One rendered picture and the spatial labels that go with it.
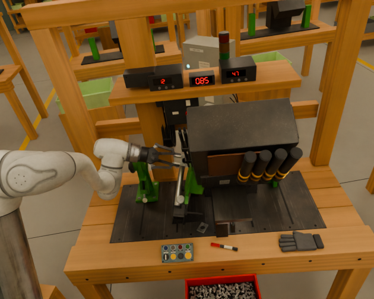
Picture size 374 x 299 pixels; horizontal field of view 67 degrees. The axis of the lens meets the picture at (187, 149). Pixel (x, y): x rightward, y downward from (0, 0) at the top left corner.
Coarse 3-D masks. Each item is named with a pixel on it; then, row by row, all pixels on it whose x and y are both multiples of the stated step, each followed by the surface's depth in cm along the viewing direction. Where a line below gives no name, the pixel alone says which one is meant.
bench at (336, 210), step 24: (312, 168) 175; (96, 192) 179; (120, 192) 177; (312, 192) 160; (336, 192) 158; (96, 216) 164; (336, 216) 146; (96, 240) 150; (96, 288) 150; (336, 288) 160
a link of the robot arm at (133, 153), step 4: (132, 144) 133; (136, 144) 134; (128, 148) 131; (132, 148) 131; (136, 148) 132; (140, 148) 134; (128, 152) 131; (132, 152) 131; (136, 152) 132; (140, 152) 133; (128, 156) 131; (132, 156) 131; (136, 156) 132; (128, 160) 133; (132, 160) 133; (136, 160) 133
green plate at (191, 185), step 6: (192, 168) 128; (192, 174) 129; (186, 180) 141; (192, 180) 133; (186, 186) 138; (192, 186) 135; (198, 186) 135; (186, 192) 136; (192, 192) 138; (198, 192) 138
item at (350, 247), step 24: (168, 240) 143; (192, 240) 142; (216, 240) 140; (240, 240) 139; (264, 240) 137; (336, 240) 133; (360, 240) 132; (72, 264) 138; (96, 264) 137; (120, 264) 136; (144, 264) 134; (168, 264) 133; (192, 264) 133; (216, 264) 133; (240, 264) 133; (264, 264) 133; (288, 264) 133; (312, 264) 134; (336, 264) 134; (360, 264) 134
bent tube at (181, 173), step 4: (184, 156) 138; (180, 160) 138; (184, 160) 148; (180, 164) 138; (180, 168) 149; (184, 168) 150; (180, 172) 150; (180, 176) 150; (180, 180) 150; (180, 184) 149; (176, 188) 150; (180, 188) 149; (176, 192) 149; (180, 192) 149; (176, 196) 148; (176, 204) 147
